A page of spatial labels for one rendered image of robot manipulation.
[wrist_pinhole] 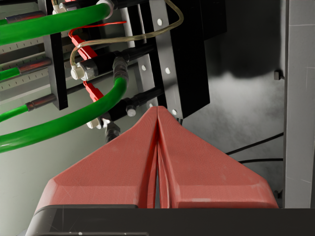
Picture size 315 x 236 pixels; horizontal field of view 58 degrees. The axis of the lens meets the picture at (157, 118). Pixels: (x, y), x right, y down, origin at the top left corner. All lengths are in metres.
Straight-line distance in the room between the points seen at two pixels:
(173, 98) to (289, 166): 0.22
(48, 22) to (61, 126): 0.08
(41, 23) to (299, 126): 0.33
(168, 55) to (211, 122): 0.26
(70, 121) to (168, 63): 0.27
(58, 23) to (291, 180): 0.38
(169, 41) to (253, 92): 0.21
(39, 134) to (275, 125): 0.45
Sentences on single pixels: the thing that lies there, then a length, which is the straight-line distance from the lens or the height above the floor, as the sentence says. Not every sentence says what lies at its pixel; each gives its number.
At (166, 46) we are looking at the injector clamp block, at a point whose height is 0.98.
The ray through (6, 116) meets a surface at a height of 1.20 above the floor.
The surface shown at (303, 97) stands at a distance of 0.41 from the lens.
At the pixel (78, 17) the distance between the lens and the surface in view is 0.25.
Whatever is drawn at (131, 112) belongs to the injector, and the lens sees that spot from 0.45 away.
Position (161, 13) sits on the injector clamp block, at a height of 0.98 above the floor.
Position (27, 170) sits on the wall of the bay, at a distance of 0.75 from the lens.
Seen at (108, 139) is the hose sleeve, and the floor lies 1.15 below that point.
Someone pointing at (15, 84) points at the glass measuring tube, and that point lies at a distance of 0.68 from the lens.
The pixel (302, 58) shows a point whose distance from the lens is 0.39.
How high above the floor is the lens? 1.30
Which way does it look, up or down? 34 degrees down
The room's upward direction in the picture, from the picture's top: 119 degrees counter-clockwise
